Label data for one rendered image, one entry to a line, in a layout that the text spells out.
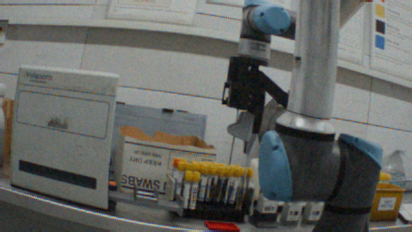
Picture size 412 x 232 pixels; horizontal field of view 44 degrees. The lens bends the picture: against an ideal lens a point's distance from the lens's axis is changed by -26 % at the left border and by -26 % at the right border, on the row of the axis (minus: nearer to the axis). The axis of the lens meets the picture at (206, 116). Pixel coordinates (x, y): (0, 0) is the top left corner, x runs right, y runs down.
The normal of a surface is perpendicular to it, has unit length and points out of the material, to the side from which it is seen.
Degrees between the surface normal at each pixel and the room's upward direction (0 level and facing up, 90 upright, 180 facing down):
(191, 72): 90
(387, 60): 94
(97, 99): 90
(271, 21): 90
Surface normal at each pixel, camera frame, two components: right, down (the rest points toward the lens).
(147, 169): 0.18, 0.07
